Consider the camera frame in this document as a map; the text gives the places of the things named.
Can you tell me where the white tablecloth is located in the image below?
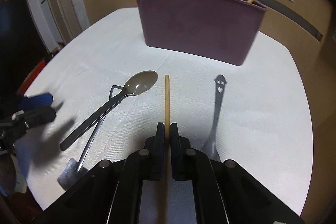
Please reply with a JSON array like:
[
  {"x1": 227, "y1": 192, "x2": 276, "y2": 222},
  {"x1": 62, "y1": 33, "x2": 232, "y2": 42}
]
[{"x1": 16, "y1": 8, "x2": 313, "y2": 214}]

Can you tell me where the shovel shaped steel spoon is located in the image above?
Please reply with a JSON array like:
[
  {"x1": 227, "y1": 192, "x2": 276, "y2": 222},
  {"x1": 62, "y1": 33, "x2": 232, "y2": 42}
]
[{"x1": 57, "y1": 85, "x2": 122, "y2": 190}]

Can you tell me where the smiley handle steel spoon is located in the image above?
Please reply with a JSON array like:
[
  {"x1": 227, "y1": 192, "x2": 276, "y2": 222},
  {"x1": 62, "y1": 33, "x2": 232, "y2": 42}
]
[{"x1": 202, "y1": 75, "x2": 227, "y2": 161}]

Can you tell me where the maroon plastic utensil holder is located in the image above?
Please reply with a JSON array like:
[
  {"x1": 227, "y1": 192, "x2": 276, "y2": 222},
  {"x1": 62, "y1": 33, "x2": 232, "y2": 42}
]
[{"x1": 137, "y1": 0, "x2": 266, "y2": 66}]

